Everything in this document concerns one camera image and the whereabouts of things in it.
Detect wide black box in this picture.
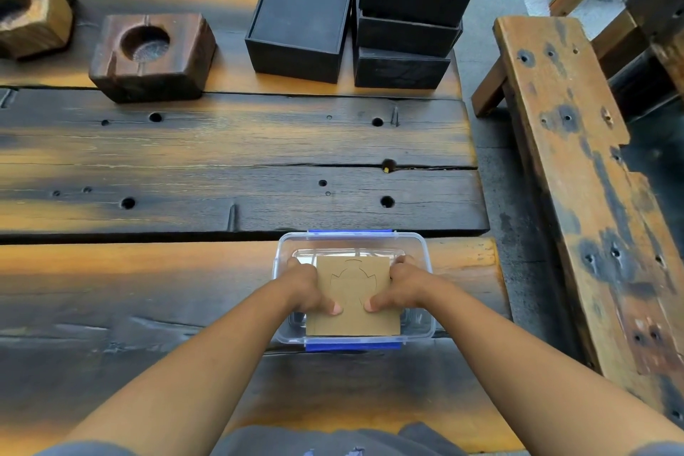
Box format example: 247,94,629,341
244,0,356,85

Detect clear plastic container blue clips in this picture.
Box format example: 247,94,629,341
271,229,437,353

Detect light wooden ashtray block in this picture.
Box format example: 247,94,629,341
0,0,75,61

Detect rustic wooden table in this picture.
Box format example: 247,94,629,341
0,0,524,456

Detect grey printed shirt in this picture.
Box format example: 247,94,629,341
34,420,684,456

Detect weathered wooden bench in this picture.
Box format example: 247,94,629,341
471,16,684,428

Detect person's left hand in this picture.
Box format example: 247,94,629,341
273,256,344,318

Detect black stacked box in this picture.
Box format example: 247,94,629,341
352,46,452,90
355,9,463,58

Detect person's right hand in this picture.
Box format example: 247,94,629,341
364,255,445,314

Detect dark wooden ashtray block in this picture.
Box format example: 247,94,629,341
88,13,217,104

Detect person's left forearm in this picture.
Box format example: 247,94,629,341
63,276,300,456

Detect brown cardboard stack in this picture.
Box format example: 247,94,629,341
305,256,402,338

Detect person's right forearm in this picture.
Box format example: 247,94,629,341
422,279,684,456

